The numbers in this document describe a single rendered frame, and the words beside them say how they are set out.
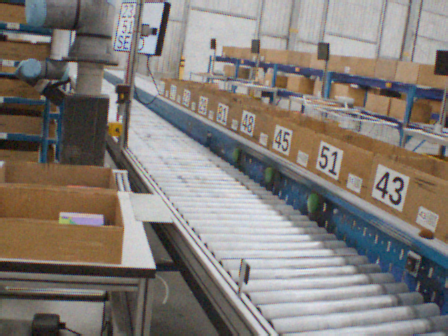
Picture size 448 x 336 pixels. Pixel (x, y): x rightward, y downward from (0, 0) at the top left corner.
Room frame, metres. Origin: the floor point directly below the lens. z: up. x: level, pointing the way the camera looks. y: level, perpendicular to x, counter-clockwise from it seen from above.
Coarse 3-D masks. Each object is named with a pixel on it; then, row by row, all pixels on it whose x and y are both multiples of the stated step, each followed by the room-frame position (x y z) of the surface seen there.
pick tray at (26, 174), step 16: (0, 176) 1.50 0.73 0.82; (16, 176) 1.62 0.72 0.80; (32, 176) 1.63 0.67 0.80; (48, 176) 1.65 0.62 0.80; (64, 176) 1.67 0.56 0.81; (80, 176) 1.69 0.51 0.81; (96, 176) 1.71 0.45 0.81; (112, 176) 1.64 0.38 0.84; (96, 192) 1.44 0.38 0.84; (112, 192) 1.45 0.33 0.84
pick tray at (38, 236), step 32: (0, 192) 1.31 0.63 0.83; (32, 192) 1.34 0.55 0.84; (64, 192) 1.37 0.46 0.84; (0, 224) 1.06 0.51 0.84; (32, 224) 1.08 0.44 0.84; (64, 224) 1.10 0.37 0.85; (0, 256) 1.06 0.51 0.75; (32, 256) 1.08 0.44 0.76; (64, 256) 1.10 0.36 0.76; (96, 256) 1.13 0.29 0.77
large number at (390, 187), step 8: (384, 168) 1.56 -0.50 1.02; (376, 176) 1.58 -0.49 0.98; (384, 176) 1.55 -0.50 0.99; (392, 176) 1.51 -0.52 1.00; (400, 176) 1.48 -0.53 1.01; (376, 184) 1.58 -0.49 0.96; (384, 184) 1.54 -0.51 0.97; (392, 184) 1.51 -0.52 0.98; (400, 184) 1.47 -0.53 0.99; (376, 192) 1.57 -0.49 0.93; (384, 192) 1.53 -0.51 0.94; (392, 192) 1.50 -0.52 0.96; (400, 192) 1.46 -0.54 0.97; (384, 200) 1.53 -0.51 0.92; (392, 200) 1.49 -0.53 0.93; (400, 200) 1.46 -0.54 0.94; (400, 208) 1.45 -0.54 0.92
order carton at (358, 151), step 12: (336, 144) 1.83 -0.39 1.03; (348, 144) 1.76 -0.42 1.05; (360, 144) 2.07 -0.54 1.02; (372, 144) 2.08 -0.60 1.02; (384, 144) 2.01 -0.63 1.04; (348, 156) 1.75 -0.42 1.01; (360, 156) 1.69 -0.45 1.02; (372, 156) 1.63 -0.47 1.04; (420, 156) 1.81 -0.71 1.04; (312, 168) 1.96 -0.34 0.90; (348, 168) 1.74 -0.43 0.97; (360, 168) 1.68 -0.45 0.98; (336, 180) 1.80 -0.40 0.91; (360, 192) 1.65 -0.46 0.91
